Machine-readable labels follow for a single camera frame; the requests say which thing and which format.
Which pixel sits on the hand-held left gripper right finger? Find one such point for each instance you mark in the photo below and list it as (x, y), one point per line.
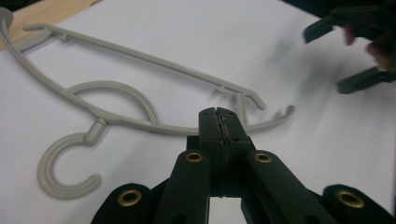
(264, 180)

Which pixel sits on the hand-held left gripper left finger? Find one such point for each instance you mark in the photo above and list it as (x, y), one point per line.
(193, 174)

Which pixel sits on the grey plastic clothes hanger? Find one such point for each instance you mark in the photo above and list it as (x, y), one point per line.
(95, 130)

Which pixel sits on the white table sheet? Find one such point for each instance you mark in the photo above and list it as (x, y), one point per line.
(186, 37)

